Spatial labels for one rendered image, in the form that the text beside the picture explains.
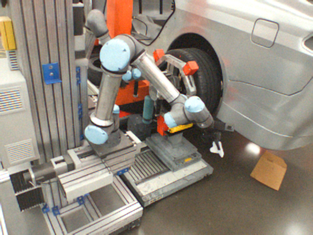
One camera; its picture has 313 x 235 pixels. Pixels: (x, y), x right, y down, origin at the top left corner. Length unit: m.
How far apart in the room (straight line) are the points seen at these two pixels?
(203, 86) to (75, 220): 1.33
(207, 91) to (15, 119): 1.31
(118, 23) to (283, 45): 1.25
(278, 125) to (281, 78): 0.31
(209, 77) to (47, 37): 1.20
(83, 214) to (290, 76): 1.62
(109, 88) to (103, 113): 0.14
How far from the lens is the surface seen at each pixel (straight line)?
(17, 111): 1.27
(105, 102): 1.11
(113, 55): 0.98
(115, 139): 1.39
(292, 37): 1.59
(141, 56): 1.12
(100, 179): 1.35
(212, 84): 1.92
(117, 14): 2.08
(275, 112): 1.68
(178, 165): 2.31
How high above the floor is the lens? 1.71
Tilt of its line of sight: 32 degrees down
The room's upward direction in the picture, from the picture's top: 8 degrees clockwise
